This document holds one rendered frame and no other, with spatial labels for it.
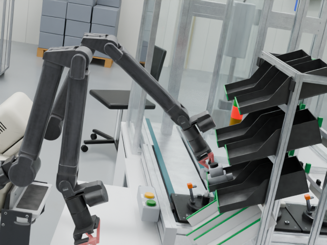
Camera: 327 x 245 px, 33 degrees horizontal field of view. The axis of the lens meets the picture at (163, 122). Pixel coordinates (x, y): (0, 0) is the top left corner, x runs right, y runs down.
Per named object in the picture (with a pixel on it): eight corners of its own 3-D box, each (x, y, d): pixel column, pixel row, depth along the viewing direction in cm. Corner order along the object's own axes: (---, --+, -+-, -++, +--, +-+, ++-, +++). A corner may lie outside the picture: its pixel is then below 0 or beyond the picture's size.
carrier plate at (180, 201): (178, 224, 211) (179, 219, 210) (170, 197, 233) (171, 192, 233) (239, 229, 215) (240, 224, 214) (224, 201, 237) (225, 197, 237)
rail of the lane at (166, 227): (161, 251, 208) (166, 225, 204) (139, 161, 291) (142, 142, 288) (175, 252, 209) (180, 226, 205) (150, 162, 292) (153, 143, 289)
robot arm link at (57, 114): (86, 22, 199) (84, 28, 190) (120, 37, 202) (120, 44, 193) (40, 125, 214) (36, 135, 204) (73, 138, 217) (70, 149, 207)
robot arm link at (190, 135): (179, 125, 215) (180, 130, 209) (194, 116, 214) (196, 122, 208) (187, 139, 217) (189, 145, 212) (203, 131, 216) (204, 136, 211)
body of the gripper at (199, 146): (207, 143, 221) (198, 128, 218) (212, 152, 211) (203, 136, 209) (192, 151, 221) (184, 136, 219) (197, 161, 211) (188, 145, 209)
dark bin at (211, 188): (209, 192, 185) (203, 172, 183) (208, 178, 197) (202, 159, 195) (292, 172, 181) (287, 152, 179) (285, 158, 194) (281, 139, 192)
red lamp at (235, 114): (232, 118, 231) (234, 107, 229) (229, 114, 235) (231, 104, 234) (244, 120, 232) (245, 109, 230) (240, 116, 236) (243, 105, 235)
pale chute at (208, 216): (193, 245, 190) (185, 235, 189) (192, 227, 203) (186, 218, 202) (262, 202, 184) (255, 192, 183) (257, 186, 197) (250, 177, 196)
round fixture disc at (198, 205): (190, 215, 216) (190, 210, 215) (184, 199, 229) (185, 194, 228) (224, 218, 218) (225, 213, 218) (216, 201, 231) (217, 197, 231)
